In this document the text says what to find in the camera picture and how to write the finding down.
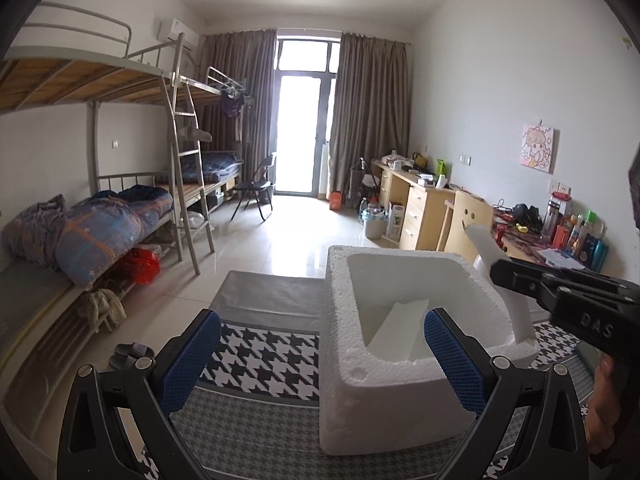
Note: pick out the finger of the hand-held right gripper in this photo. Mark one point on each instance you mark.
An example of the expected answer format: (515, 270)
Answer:
(520, 277)

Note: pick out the white air conditioner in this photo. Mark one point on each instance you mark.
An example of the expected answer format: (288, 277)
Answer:
(175, 32)

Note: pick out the dark hanging clothes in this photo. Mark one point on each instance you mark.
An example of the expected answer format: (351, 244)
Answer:
(232, 105)

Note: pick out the white foam box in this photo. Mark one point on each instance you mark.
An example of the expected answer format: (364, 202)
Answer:
(390, 410)

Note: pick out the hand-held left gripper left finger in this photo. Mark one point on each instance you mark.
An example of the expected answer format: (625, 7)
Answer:
(192, 355)

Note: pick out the white bucket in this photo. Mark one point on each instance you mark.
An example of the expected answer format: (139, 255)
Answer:
(375, 225)

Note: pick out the green packet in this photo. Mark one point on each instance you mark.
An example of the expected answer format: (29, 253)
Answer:
(441, 167)

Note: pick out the row of toiletry bottles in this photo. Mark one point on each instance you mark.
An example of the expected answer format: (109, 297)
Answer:
(580, 240)

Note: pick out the glass balcony door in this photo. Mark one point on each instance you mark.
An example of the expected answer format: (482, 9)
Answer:
(300, 135)

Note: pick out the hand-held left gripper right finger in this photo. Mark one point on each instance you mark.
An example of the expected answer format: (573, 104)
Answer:
(452, 355)

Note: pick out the black headphones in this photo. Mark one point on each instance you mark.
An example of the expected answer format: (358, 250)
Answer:
(527, 217)

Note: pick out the grey metal bunk bed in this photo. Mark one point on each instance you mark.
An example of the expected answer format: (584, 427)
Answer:
(75, 80)
(220, 87)

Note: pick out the beige cloth bundle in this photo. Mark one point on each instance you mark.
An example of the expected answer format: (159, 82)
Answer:
(102, 310)

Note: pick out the white foam strip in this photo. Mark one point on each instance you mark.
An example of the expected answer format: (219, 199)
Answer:
(520, 315)

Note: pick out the dark blue plaid bedding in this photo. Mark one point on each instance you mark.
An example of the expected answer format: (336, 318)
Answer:
(215, 167)

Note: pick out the brown curtain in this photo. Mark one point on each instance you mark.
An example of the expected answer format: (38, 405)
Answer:
(260, 135)
(370, 120)

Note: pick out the printed paper sheets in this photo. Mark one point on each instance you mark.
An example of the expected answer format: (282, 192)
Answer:
(560, 257)

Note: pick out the black folding cart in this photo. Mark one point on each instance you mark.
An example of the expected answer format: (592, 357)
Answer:
(367, 182)

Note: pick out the houndstooth tablecloth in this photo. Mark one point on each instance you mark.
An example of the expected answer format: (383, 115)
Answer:
(270, 350)

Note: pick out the white carton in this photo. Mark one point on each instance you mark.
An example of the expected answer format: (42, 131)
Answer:
(394, 221)

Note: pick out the blue patterned quilt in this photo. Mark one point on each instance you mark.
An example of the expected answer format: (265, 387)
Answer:
(100, 230)

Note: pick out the person's right hand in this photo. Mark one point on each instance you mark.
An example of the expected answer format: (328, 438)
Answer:
(602, 400)

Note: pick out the cartoon wall poster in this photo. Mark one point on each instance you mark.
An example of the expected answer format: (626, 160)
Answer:
(537, 147)

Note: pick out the grey slipper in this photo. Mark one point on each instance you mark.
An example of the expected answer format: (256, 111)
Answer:
(122, 362)
(135, 350)

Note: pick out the black folding chair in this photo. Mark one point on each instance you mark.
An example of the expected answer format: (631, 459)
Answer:
(260, 175)

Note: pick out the orange bucket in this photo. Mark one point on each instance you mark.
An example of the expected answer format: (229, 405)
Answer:
(336, 201)

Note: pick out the red plastic bag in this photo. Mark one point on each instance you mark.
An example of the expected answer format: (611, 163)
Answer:
(140, 265)

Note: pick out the wooden chair with smiley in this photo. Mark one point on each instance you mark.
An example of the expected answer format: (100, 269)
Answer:
(472, 215)

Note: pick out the red and white box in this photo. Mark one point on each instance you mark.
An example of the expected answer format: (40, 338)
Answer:
(561, 197)

